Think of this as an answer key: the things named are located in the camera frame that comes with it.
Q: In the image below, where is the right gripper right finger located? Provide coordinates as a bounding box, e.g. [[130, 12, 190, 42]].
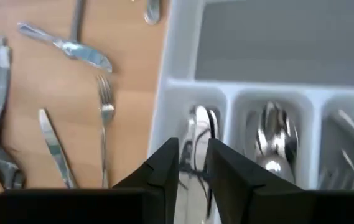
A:
[[205, 138, 304, 224]]

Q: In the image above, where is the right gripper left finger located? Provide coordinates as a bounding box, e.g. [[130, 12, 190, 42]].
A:
[[113, 137, 180, 224]]

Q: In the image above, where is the white cutlery organizer tray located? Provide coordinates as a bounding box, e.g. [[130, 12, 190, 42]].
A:
[[147, 0, 354, 224]]

